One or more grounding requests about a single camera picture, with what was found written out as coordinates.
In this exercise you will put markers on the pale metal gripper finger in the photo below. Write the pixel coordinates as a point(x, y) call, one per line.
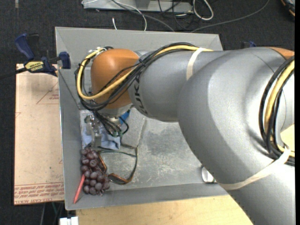
point(89, 125)
point(98, 138)

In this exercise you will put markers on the light blue cloth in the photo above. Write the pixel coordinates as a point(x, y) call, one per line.
point(110, 142)

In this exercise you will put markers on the purple toy grape bunch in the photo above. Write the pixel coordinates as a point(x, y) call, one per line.
point(93, 172)

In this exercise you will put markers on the brown cardboard board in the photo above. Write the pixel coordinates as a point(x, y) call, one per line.
point(37, 137)

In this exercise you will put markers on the red pencil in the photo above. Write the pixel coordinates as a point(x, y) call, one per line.
point(79, 190)

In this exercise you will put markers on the grey metal bin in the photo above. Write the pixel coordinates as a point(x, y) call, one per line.
point(168, 149)

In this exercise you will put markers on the clear glass object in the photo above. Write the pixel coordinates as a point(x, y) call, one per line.
point(206, 175)

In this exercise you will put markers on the brown frame sunglasses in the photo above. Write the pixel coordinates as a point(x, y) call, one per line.
point(122, 180)

